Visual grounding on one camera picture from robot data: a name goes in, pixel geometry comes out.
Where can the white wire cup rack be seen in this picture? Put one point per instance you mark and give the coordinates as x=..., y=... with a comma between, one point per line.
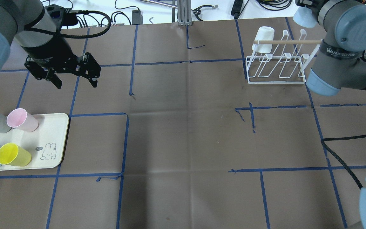
x=285, y=64

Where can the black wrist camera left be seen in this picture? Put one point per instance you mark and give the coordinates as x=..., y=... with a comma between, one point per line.
x=62, y=16

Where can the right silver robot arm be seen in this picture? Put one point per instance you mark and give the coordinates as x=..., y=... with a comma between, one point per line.
x=340, y=61

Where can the cream plastic tray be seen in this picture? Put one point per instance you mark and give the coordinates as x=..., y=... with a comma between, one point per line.
x=46, y=144

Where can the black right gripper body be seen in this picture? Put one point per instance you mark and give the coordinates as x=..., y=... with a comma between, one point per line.
x=315, y=7

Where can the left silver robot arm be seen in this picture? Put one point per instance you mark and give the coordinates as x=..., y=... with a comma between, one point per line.
x=37, y=30

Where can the metal reacher grabber pole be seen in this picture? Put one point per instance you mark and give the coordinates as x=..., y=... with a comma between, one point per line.
x=195, y=11

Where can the aluminium frame post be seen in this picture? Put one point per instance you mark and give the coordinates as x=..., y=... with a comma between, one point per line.
x=184, y=12

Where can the black power adapter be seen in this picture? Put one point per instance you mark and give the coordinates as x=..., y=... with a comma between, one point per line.
x=136, y=17

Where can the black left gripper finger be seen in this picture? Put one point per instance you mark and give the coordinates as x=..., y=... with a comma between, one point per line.
x=53, y=78
x=93, y=80

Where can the yellow plastic cup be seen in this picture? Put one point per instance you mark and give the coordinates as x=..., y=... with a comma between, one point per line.
x=14, y=155

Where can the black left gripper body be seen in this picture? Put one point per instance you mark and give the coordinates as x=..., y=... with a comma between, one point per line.
x=48, y=48

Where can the white plastic cup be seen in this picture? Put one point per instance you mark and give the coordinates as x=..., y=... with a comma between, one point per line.
x=264, y=33

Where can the pink plastic cup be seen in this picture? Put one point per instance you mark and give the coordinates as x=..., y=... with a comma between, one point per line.
x=21, y=119

